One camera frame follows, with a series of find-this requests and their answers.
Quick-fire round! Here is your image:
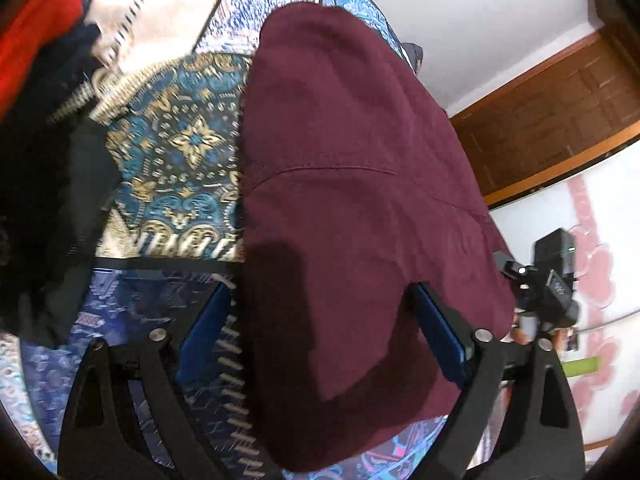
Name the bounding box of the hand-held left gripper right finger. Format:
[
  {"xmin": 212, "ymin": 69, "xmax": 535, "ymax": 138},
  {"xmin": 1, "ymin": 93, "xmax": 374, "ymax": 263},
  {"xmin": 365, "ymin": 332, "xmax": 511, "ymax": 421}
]
[{"xmin": 410, "ymin": 282, "xmax": 587, "ymax": 480}]

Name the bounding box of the black printed garment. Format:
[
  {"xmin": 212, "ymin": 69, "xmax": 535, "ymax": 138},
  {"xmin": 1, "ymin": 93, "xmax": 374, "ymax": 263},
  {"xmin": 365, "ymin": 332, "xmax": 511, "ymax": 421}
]
[{"xmin": 0, "ymin": 25, "xmax": 124, "ymax": 349}]

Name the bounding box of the maroon shirt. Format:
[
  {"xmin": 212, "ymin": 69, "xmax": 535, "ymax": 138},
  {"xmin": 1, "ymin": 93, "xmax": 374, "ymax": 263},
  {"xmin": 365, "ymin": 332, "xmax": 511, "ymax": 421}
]
[{"xmin": 237, "ymin": 2, "xmax": 519, "ymax": 474}]

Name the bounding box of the blue patchwork bed blanket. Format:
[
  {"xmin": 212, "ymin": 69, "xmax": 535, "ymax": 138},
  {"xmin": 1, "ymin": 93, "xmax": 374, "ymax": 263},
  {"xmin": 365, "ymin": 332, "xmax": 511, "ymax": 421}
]
[{"xmin": 0, "ymin": 0, "xmax": 451, "ymax": 480}]

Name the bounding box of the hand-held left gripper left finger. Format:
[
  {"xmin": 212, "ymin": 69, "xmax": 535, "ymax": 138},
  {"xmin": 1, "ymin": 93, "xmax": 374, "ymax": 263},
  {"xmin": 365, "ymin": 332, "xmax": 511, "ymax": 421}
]
[{"xmin": 57, "ymin": 280, "xmax": 238, "ymax": 480}]

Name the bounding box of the brown wooden door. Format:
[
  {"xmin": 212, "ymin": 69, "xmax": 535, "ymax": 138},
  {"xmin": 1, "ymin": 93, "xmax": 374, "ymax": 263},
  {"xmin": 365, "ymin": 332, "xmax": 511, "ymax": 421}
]
[{"xmin": 450, "ymin": 25, "xmax": 640, "ymax": 207}]

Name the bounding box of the white pink floral wardrobe door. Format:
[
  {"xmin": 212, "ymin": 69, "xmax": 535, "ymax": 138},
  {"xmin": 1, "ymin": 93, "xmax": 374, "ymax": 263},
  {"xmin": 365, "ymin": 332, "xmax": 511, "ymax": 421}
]
[{"xmin": 487, "ymin": 145, "xmax": 640, "ymax": 461}]

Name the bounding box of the green flat object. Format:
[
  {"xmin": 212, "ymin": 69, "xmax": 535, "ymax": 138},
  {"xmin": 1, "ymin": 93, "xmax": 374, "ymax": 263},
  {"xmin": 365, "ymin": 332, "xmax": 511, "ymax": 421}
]
[{"xmin": 560, "ymin": 357, "xmax": 601, "ymax": 377}]

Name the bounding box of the red garment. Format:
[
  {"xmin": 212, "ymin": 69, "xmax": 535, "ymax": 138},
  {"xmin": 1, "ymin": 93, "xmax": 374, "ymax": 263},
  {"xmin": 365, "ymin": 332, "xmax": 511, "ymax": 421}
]
[{"xmin": 0, "ymin": 0, "xmax": 84, "ymax": 122}]

